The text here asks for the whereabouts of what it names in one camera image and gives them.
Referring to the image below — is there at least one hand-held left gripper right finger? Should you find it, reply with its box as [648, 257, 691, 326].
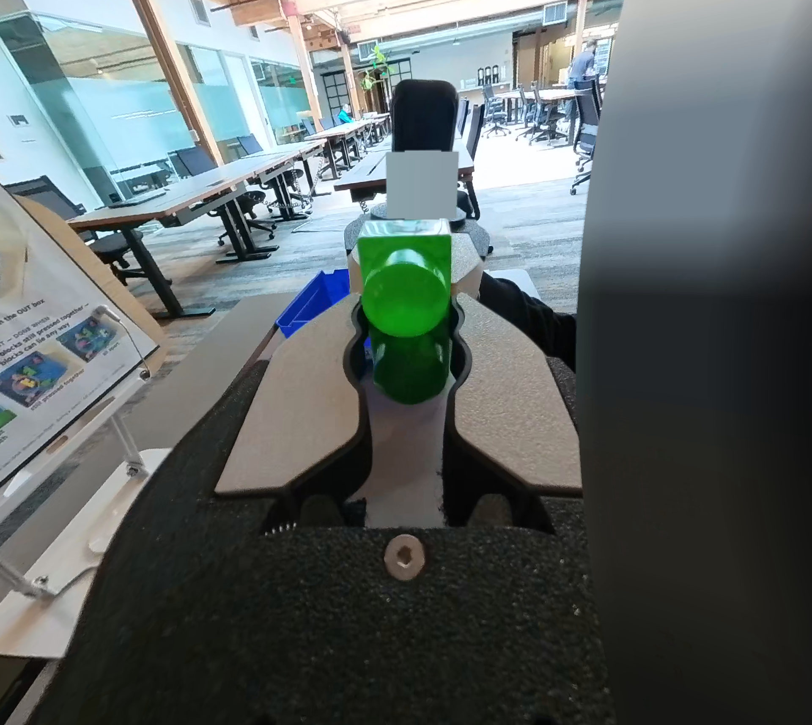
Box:
[444, 291, 584, 497]

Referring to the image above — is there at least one long dark table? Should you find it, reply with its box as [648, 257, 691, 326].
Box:
[70, 148, 305, 320]
[333, 142, 478, 208]

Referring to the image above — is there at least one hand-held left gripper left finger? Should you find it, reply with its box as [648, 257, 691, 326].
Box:
[214, 291, 375, 500]

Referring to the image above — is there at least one blue plastic bin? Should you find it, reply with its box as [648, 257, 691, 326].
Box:
[277, 269, 351, 339]

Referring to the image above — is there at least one potted green plant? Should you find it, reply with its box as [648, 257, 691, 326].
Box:
[361, 40, 395, 94]

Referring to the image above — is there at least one printed instruction sheet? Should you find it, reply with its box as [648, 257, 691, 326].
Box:
[0, 186, 159, 485]

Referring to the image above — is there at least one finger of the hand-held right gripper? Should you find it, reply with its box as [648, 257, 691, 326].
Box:
[343, 218, 371, 272]
[451, 218, 496, 297]

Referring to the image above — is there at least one black office chair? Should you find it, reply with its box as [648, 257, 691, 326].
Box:
[4, 176, 143, 284]
[569, 78, 605, 195]
[172, 146, 277, 246]
[480, 82, 572, 150]

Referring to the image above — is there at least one green mega block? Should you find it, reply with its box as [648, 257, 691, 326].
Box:
[357, 233, 455, 406]

